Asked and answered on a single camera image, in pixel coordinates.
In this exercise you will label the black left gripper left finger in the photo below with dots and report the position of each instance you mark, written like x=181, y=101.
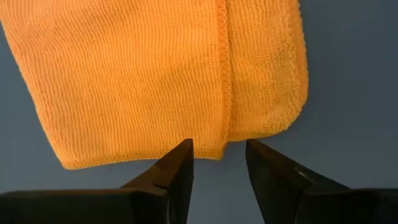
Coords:
x=93, y=207

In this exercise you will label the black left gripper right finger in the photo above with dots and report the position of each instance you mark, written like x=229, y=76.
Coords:
x=311, y=205

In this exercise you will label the orange microfibre towel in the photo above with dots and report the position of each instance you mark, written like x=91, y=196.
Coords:
x=124, y=77

